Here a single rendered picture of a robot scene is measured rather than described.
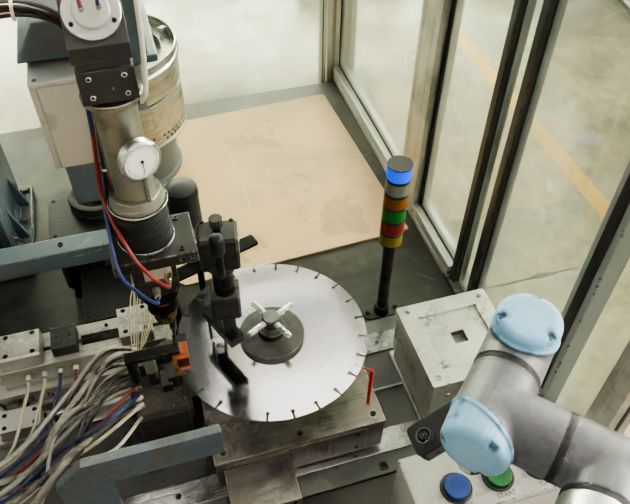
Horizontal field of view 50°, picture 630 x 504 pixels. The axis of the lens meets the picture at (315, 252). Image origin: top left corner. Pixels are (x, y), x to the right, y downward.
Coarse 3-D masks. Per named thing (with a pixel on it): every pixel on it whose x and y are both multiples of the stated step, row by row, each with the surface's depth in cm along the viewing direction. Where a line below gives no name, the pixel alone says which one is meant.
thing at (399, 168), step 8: (392, 160) 117; (400, 160) 117; (408, 160) 117; (392, 168) 116; (400, 168) 116; (408, 168) 116; (392, 176) 117; (400, 176) 116; (408, 176) 117; (400, 184) 117
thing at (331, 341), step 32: (256, 288) 125; (288, 288) 125; (320, 288) 125; (192, 320) 119; (320, 320) 120; (352, 320) 120; (192, 352) 115; (224, 352) 115; (320, 352) 115; (352, 352) 115; (192, 384) 111; (224, 384) 111; (256, 384) 111; (288, 384) 111; (320, 384) 111; (256, 416) 107; (288, 416) 107
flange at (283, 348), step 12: (252, 312) 120; (288, 312) 120; (252, 324) 118; (288, 324) 118; (300, 324) 118; (252, 336) 116; (264, 336) 114; (276, 336) 114; (300, 336) 116; (252, 348) 114; (264, 348) 114; (276, 348) 114; (288, 348) 114; (264, 360) 113; (276, 360) 113
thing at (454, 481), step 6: (456, 474) 105; (450, 480) 104; (456, 480) 104; (462, 480) 104; (444, 486) 104; (450, 486) 104; (456, 486) 104; (462, 486) 104; (468, 486) 104; (450, 492) 103; (456, 492) 103; (462, 492) 103; (468, 492) 103; (456, 498) 102; (462, 498) 102
